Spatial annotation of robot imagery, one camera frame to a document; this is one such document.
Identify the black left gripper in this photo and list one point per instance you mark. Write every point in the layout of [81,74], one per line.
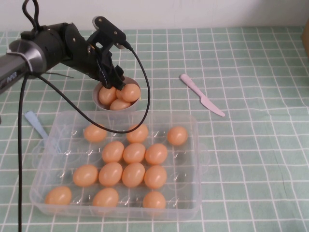
[82,55]

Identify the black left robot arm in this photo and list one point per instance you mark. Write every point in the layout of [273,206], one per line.
[14,67]

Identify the brown egg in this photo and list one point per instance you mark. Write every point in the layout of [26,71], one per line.
[105,197]
[154,200]
[120,105]
[85,175]
[155,177]
[138,135]
[95,134]
[156,154]
[113,151]
[110,174]
[131,92]
[107,96]
[58,195]
[119,94]
[177,135]
[134,153]
[133,174]

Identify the clear plastic egg box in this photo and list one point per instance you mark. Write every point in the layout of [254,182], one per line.
[186,193]

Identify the grey round bowl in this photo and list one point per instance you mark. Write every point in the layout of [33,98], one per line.
[96,101]

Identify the pink plastic knife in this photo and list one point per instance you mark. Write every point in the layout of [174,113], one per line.
[190,85]

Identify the blue plastic fork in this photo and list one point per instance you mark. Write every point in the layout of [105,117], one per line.
[33,121]

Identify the green checked tablecloth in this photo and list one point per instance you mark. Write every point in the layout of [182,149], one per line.
[241,169]

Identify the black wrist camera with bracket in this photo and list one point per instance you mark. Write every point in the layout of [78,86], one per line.
[108,29]

